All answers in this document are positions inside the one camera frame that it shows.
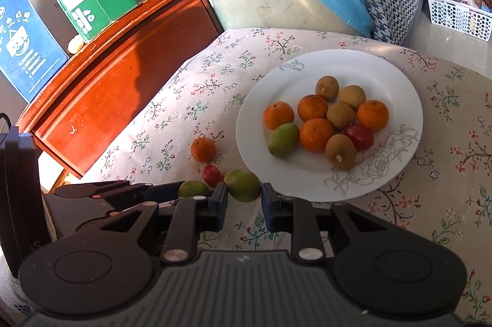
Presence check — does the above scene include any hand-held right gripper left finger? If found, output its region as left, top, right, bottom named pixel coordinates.
left=96, top=182, right=229, bottom=263

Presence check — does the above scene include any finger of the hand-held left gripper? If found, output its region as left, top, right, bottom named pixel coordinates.
left=53, top=180, right=133, bottom=199
left=133, top=182, right=187, bottom=205

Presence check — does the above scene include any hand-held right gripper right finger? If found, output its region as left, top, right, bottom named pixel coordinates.
left=262, top=184, right=389, bottom=262

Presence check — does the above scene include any small green mango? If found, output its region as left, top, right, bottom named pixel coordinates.
left=177, top=180, right=211, bottom=199

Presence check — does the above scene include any small red plum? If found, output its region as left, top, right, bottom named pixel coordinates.
left=343, top=124, right=374, bottom=151
left=202, top=165, right=224, bottom=187

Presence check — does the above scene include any small orange mandarin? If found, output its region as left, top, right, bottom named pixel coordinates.
left=263, top=101, right=295, bottom=130
left=299, top=118, right=335, bottom=153
left=191, top=137, right=217, bottom=163
left=297, top=94, right=328, bottom=123
left=357, top=100, right=390, bottom=132

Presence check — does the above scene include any brown round fruit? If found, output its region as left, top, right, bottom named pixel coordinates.
left=315, top=75, right=340, bottom=102
left=337, top=85, right=367, bottom=110
left=325, top=134, right=357, bottom=171
left=326, top=102, right=355, bottom=129

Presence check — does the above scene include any white plate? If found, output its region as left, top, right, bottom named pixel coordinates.
left=236, top=49, right=424, bottom=203

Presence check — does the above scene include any red wooden cabinet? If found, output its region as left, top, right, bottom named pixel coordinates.
left=15, top=0, right=224, bottom=179

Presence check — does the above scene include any blue carton box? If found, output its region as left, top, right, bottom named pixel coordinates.
left=0, top=0, right=69, bottom=105

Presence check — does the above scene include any floral cloth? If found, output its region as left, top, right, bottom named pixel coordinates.
left=0, top=26, right=492, bottom=327

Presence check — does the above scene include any beige sofa cushion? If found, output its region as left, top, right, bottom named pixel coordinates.
left=207, top=0, right=362, bottom=39

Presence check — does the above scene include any white perforated basket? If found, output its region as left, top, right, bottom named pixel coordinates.
left=421, top=0, right=492, bottom=43

